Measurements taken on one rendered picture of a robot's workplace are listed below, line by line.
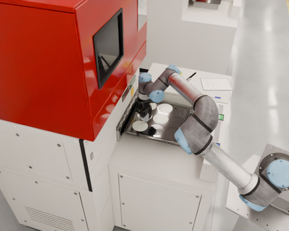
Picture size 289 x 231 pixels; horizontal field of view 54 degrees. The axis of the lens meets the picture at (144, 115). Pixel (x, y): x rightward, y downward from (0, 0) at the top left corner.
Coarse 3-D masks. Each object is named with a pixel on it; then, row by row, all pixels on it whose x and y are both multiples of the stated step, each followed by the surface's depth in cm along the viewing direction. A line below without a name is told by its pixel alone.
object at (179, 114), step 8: (136, 112) 189; (152, 112) 189; (160, 112) 190; (176, 112) 190; (184, 112) 190; (136, 120) 183; (152, 120) 184; (168, 120) 184; (176, 120) 184; (184, 120) 184; (128, 128) 178; (152, 128) 178; (160, 128) 178; (168, 128) 178; (176, 128) 178; (152, 136) 173; (160, 136) 173; (168, 136) 173
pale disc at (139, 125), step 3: (135, 123) 181; (138, 123) 181; (141, 123) 181; (144, 123) 181; (135, 126) 179; (138, 126) 179; (141, 126) 179; (144, 126) 179; (147, 126) 179; (135, 129) 177; (138, 129) 177; (141, 129) 177; (144, 129) 177
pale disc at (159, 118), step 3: (156, 114) 188; (159, 114) 188; (162, 114) 188; (153, 117) 186; (156, 117) 186; (159, 117) 186; (162, 117) 186; (165, 117) 186; (156, 120) 184; (159, 120) 184; (162, 120) 184; (165, 120) 184; (159, 123) 182; (162, 123) 182
